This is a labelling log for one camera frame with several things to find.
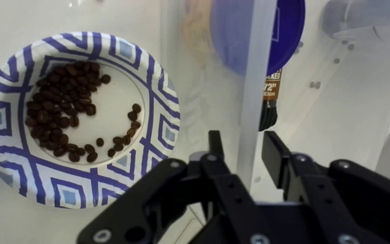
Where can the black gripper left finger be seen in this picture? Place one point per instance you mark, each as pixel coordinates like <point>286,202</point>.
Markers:
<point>216,144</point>

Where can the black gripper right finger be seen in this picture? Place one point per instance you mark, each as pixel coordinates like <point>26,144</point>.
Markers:
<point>275,156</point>

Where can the clear plastic storage box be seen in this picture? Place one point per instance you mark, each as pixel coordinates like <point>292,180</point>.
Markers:
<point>334,97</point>

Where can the brown snack bar package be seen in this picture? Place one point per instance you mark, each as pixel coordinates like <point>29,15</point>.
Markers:
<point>270,97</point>

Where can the blue round protein lid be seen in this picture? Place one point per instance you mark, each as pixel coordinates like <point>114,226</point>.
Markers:
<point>237,27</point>

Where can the blue white patterned paper plate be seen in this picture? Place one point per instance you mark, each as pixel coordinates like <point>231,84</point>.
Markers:
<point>36,172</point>

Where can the pile of brown cereal balls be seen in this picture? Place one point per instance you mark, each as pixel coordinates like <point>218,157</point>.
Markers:
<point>68,114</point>

